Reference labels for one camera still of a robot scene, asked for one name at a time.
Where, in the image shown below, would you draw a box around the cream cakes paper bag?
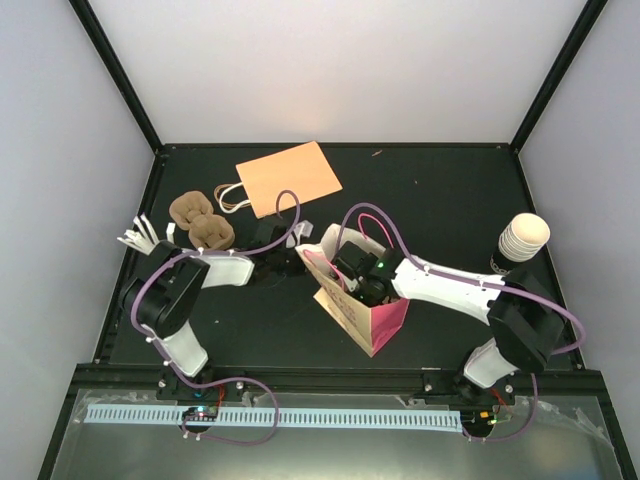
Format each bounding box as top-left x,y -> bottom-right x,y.
296,223 -> 409,357

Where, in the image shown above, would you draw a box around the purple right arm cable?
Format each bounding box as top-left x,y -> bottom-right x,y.
342,202 -> 586,444

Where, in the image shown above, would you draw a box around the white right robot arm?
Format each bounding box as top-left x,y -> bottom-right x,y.
331,241 -> 565,403

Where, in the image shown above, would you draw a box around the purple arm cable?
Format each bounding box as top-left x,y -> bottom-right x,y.
342,202 -> 586,444
129,188 -> 302,351

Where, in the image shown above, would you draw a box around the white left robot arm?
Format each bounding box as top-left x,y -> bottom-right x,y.
119,216 -> 313,399

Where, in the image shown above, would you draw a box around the black frame post left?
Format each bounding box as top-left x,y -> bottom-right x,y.
69,0 -> 163,153

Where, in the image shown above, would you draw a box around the brown pulp cup carriers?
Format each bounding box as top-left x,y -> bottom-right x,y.
169,191 -> 235,250

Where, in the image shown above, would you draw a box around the white straws bundle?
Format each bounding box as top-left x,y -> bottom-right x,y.
117,213 -> 177,255

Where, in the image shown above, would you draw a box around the black frame post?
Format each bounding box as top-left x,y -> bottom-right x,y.
510,0 -> 608,153
69,0 -> 163,153

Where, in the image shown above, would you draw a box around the stack of paper cups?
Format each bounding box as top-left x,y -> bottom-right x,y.
490,213 -> 551,275

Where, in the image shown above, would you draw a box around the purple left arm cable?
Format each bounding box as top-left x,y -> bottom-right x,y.
129,188 -> 302,351

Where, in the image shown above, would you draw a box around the black frame post right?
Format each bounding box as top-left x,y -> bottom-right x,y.
510,0 -> 608,153

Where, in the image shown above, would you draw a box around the light blue cable duct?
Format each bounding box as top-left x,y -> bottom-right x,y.
84,404 -> 462,433

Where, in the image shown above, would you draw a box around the plain brown paper bag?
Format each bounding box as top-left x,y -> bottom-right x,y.
214,142 -> 342,219

